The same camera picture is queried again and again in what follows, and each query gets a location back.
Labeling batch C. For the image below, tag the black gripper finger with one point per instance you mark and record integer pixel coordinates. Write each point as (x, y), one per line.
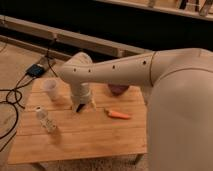
(80, 107)

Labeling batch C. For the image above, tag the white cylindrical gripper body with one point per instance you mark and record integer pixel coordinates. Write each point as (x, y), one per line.
(80, 94)

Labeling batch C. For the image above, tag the clear plastic bottle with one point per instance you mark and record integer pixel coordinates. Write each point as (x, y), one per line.
(45, 120)

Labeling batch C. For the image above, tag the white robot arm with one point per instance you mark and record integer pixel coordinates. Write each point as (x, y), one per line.
(180, 104)

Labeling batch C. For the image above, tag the translucent plastic cup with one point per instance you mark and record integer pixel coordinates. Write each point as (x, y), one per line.
(50, 87)

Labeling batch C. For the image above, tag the orange carrot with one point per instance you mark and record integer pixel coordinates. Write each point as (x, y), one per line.
(115, 114)

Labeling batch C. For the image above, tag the wooden table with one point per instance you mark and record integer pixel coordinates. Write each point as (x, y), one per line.
(90, 133)

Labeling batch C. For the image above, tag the long wooden rail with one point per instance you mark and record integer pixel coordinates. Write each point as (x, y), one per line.
(78, 40)

